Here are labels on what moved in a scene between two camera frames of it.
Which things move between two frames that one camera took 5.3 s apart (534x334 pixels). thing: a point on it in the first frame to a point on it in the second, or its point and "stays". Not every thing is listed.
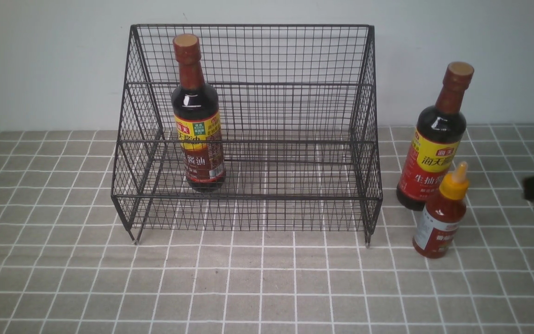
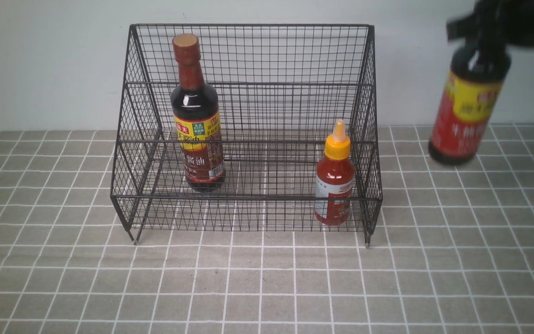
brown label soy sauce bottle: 197,119 stays
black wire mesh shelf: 249,128 stays
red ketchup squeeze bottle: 442,215 to 335,178
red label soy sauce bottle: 439,132 to 475,77
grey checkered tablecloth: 50,254 stays
